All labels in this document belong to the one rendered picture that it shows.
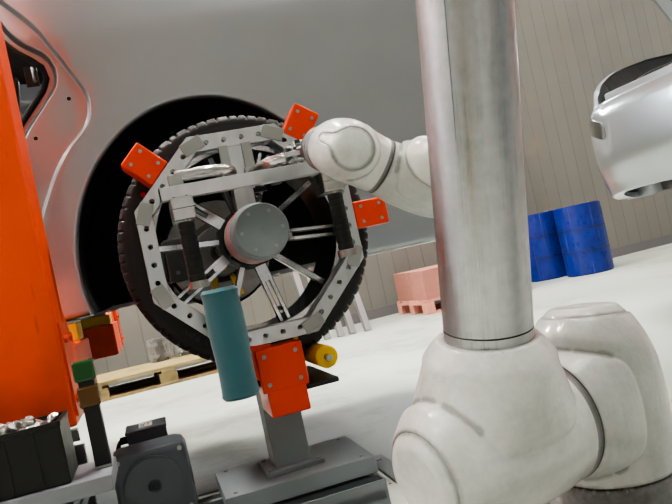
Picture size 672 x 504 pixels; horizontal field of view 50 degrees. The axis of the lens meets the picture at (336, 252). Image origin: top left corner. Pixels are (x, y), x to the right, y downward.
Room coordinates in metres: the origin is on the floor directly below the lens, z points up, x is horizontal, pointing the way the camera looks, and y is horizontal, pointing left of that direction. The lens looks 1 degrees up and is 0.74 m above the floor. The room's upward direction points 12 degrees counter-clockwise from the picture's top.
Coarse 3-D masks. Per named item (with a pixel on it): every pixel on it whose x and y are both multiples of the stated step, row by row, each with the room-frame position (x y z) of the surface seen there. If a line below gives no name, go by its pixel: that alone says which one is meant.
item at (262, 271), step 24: (312, 192) 2.03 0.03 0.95; (216, 216) 1.89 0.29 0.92; (312, 216) 2.16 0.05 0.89; (216, 240) 1.88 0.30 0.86; (288, 240) 1.93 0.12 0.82; (336, 240) 1.95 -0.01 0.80; (216, 264) 1.88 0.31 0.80; (240, 264) 1.90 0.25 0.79; (264, 264) 1.91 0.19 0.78; (288, 264) 1.93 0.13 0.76; (336, 264) 1.94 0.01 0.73; (168, 288) 1.83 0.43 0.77; (240, 288) 1.89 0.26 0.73; (264, 288) 1.91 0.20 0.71; (312, 288) 2.05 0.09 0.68; (288, 312) 1.92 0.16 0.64
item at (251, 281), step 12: (204, 204) 2.23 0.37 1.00; (216, 204) 2.24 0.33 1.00; (204, 216) 2.23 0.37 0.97; (204, 228) 2.23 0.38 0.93; (180, 240) 2.21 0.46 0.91; (204, 240) 2.18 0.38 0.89; (204, 252) 2.18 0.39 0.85; (204, 264) 2.18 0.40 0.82; (228, 276) 2.24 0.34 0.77; (252, 276) 2.26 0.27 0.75; (204, 288) 2.22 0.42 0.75; (252, 288) 2.26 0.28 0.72
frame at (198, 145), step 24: (192, 144) 1.78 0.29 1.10; (216, 144) 1.79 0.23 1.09; (240, 144) 1.81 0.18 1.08; (264, 144) 1.88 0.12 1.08; (288, 144) 1.84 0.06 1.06; (168, 168) 1.76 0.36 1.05; (144, 216) 1.74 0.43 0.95; (144, 240) 1.74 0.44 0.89; (336, 288) 1.85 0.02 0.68; (168, 312) 1.79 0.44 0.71; (192, 312) 1.76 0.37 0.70; (312, 312) 1.83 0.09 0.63; (264, 336) 1.85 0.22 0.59; (288, 336) 1.81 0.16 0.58
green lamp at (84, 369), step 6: (84, 360) 1.39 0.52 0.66; (90, 360) 1.39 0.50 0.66; (72, 366) 1.38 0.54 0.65; (78, 366) 1.38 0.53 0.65; (84, 366) 1.39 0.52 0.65; (90, 366) 1.39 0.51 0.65; (72, 372) 1.38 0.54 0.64; (78, 372) 1.38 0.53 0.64; (84, 372) 1.39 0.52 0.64; (90, 372) 1.39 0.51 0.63; (78, 378) 1.38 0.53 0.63; (84, 378) 1.38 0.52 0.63; (90, 378) 1.39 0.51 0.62
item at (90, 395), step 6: (96, 384) 1.40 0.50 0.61; (78, 390) 1.38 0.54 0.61; (84, 390) 1.38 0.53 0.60; (90, 390) 1.39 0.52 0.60; (96, 390) 1.39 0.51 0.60; (78, 396) 1.38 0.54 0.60; (84, 396) 1.38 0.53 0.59; (90, 396) 1.39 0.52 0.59; (96, 396) 1.39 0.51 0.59; (84, 402) 1.38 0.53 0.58; (90, 402) 1.39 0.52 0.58; (96, 402) 1.39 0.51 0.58
